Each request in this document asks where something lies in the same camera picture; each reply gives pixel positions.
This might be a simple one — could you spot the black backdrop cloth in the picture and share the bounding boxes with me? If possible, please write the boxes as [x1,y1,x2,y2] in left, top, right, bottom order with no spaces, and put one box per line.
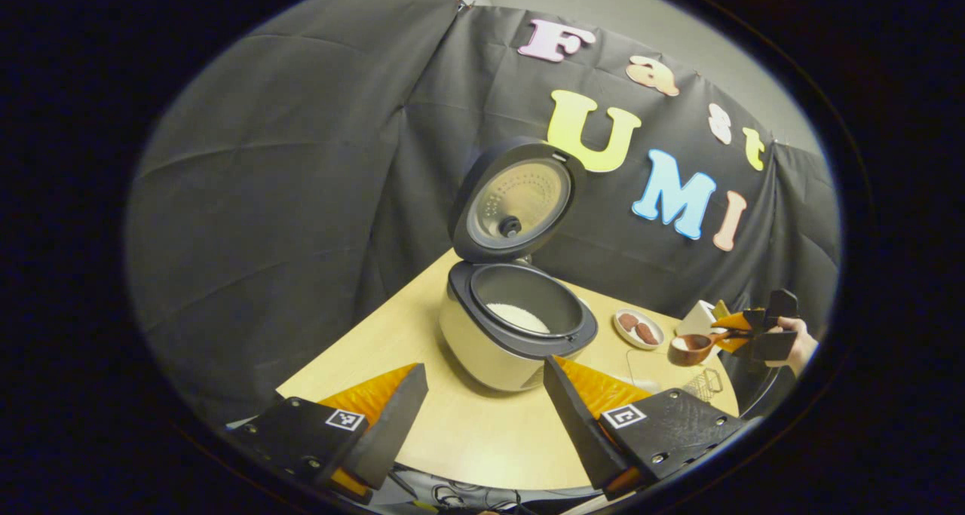
[124,0,842,425]

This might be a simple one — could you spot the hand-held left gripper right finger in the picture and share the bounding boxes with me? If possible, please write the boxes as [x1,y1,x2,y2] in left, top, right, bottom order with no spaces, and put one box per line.
[542,354,755,501]

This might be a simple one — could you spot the brown wooden spoon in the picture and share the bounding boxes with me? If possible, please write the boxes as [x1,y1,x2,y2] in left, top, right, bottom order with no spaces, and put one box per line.
[667,329,755,368]

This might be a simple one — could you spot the white rice mound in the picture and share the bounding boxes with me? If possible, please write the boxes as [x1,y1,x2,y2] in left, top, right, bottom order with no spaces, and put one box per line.
[486,302,552,336]

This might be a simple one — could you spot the bundle of cables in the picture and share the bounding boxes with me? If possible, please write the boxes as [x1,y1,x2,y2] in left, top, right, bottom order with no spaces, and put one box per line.
[391,462,605,515]

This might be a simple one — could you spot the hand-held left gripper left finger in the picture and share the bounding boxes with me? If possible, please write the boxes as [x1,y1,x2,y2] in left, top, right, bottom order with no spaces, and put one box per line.
[225,362,430,505]

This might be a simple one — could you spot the grey and silver rice cooker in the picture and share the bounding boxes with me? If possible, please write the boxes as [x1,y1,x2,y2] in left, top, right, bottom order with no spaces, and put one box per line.
[439,136,599,394]

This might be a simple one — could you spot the metal wire chopstick holder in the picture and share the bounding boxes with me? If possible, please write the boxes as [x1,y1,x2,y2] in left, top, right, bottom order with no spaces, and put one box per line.
[682,367,725,403]

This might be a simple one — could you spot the white round plate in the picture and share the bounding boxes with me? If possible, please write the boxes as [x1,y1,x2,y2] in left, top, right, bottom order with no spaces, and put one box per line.
[612,308,666,351]

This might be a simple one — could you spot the white toaster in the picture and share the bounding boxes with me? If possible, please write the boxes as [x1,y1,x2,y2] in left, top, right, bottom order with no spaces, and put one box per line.
[675,299,729,343]

